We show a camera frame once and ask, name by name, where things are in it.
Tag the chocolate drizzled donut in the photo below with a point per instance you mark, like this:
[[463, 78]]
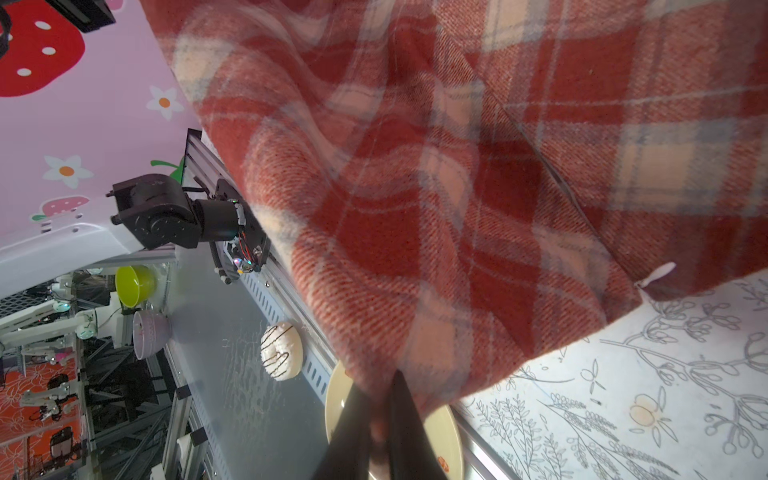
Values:
[[281, 351]]

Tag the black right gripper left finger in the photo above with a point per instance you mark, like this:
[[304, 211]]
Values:
[[348, 454]]

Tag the red plaid skirt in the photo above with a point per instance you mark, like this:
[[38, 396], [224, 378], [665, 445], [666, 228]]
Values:
[[457, 187]]

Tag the cream plate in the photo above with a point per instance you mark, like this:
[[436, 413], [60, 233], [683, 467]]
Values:
[[440, 426]]

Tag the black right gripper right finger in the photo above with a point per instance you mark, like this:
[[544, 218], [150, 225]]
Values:
[[410, 454]]

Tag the green bowl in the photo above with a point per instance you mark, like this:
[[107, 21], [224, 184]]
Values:
[[134, 284]]

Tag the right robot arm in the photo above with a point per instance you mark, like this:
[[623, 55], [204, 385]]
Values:
[[152, 210]]

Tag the lilac bowl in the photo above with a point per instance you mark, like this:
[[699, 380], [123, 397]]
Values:
[[151, 331]]

